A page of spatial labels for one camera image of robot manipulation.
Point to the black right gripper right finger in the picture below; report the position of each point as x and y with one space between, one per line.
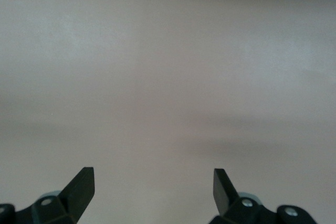
223 195

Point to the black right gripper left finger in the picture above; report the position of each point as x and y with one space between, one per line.
78 195

